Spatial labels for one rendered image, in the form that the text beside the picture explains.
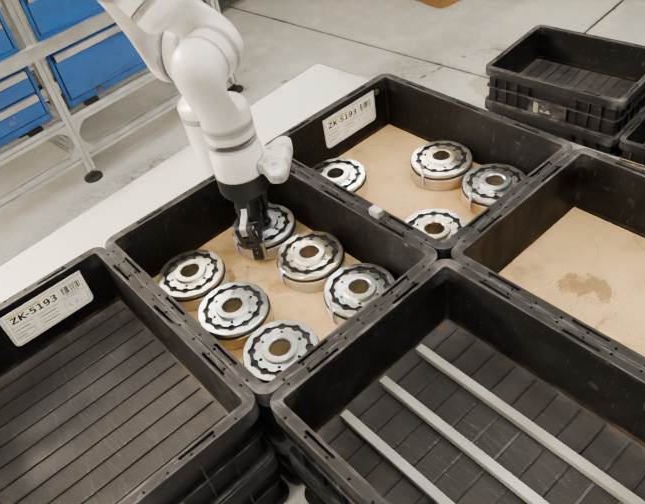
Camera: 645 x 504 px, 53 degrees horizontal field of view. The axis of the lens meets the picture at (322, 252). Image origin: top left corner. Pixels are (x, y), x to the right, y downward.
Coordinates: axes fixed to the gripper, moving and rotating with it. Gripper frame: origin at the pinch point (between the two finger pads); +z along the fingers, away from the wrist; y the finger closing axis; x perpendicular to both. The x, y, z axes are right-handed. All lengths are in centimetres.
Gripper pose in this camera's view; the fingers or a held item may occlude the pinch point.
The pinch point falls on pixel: (261, 240)
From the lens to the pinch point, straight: 101.5
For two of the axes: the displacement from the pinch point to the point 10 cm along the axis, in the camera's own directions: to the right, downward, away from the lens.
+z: 1.5, 7.2, 6.8
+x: 9.9, -0.6, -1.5
